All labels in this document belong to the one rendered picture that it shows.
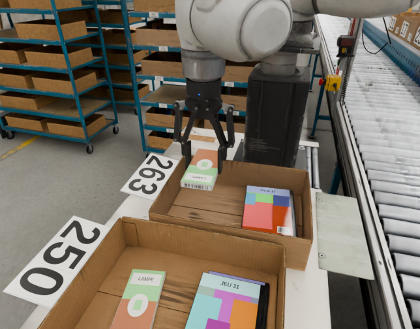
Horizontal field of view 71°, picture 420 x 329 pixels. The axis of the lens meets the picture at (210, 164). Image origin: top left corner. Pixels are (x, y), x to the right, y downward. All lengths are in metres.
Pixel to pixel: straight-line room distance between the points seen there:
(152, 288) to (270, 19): 0.54
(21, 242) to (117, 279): 1.44
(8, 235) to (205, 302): 1.72
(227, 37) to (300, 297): 0.53
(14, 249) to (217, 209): 1.47
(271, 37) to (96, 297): 0.59
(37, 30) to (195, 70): 2.17
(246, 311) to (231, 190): 0.41
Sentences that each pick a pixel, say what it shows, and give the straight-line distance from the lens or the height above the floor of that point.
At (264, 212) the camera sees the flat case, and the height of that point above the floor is 0.80.
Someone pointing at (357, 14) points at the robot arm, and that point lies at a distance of 0.83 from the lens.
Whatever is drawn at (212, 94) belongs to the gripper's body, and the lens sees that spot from 0.62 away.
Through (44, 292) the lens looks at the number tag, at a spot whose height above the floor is 0.86.
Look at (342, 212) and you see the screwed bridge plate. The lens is 0.93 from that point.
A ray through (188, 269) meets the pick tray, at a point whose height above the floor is 0.76.
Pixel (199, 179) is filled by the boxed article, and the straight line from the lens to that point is 0.68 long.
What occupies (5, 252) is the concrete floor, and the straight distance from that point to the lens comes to 2.09.
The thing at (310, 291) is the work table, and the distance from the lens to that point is 0.72.
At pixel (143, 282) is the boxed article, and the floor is 0.77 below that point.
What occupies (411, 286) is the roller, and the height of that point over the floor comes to 0.74.
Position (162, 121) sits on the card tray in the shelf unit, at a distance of 2.33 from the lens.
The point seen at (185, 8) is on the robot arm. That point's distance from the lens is 0.55.
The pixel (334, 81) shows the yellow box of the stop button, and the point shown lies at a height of 0.86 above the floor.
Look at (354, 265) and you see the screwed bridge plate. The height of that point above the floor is 0.75.
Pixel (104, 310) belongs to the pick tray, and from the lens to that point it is 0.68.
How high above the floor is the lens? 1.32
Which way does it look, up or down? 32 degrees down
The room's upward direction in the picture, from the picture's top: straight up
